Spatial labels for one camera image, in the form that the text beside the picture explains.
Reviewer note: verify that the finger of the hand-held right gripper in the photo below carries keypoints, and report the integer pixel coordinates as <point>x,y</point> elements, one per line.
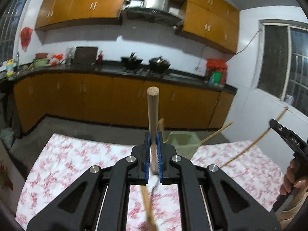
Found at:
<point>286,133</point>

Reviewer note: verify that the orange base cabinets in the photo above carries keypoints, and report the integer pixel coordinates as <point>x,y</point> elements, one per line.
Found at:
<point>96,98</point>

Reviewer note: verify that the red hanging plastic bag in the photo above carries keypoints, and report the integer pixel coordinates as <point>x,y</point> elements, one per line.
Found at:
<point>26,38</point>

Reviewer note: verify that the black kitchen countertop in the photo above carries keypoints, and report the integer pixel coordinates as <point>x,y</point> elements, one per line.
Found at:
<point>105,70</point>

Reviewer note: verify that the dark cutting board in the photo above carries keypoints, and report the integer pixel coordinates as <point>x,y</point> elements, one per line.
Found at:
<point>84,55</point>

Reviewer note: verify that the person's right forearm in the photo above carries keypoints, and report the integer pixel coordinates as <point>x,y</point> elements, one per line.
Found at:
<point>296,209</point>

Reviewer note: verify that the clear plastic bag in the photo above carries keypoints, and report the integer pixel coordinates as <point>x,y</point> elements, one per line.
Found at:
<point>69,55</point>

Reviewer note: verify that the metal faucet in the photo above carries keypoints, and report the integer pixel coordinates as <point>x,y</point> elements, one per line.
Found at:
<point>17,61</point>

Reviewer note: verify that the steel range hood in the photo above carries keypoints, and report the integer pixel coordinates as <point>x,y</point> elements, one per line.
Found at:
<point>154,2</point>

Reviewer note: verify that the dark hanging cloth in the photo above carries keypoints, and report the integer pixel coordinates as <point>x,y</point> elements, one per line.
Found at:
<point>13,115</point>

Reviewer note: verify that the large red plastic bag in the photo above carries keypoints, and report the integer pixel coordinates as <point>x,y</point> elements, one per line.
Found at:
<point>216,63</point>

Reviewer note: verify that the black wok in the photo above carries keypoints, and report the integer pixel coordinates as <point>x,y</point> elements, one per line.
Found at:
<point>158,63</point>
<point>131,61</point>

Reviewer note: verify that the orange wall cabinet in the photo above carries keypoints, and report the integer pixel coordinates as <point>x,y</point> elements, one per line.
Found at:
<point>211,21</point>
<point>79,4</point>

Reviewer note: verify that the red floral tablecloth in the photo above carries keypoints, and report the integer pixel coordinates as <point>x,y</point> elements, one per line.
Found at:
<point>72,163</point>

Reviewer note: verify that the gas stove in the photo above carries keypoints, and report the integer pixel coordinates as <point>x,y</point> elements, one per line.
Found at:
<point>142,71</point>

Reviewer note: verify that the clear plastic bottle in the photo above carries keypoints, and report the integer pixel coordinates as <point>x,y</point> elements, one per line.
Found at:
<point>289,99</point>

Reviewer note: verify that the red bottle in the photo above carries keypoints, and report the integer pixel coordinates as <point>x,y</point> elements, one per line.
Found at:
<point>100,58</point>

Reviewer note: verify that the person's right hand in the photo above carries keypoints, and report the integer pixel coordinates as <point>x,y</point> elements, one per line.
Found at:
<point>288,178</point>

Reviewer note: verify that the red basin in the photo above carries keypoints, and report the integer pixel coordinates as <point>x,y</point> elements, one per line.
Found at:
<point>41,55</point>

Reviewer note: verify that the green basin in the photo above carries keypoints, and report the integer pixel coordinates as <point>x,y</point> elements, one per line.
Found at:
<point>41,63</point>

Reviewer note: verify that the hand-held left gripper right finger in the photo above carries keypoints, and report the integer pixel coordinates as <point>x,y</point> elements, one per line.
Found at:
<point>160,163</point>

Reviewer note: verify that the barred window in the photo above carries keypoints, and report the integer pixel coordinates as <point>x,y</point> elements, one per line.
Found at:
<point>281,60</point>
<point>12,26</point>

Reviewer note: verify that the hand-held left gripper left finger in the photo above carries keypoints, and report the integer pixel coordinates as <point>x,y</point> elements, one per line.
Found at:
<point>147,158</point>

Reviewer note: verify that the orange white plastic bag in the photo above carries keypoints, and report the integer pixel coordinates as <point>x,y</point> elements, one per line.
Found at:
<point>56,59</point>

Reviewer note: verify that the green bottle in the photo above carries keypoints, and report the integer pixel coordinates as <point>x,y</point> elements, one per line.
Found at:
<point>216,78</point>

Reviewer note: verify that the yellow detergent bottle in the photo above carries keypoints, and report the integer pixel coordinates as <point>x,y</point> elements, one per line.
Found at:
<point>10,68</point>

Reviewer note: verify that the white sack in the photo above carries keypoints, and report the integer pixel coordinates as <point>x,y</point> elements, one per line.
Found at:
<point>6,138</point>

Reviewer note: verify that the pale green utensil holder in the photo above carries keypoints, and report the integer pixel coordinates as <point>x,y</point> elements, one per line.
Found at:
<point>185,142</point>

